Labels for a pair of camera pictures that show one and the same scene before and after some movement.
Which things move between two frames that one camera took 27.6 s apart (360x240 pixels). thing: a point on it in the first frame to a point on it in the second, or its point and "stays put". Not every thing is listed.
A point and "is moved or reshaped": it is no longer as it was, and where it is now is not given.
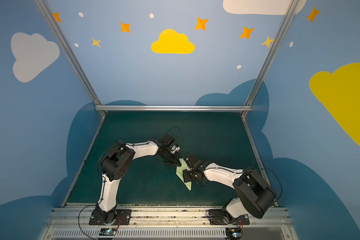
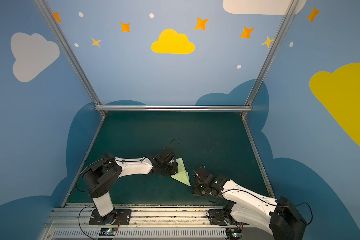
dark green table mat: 222,138 stays put
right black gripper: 190,173 to 199,180
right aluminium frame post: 272,52 stays put
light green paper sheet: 179,172 is moved or reshaped
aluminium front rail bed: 165,222 stays put
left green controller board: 108,231 stays put
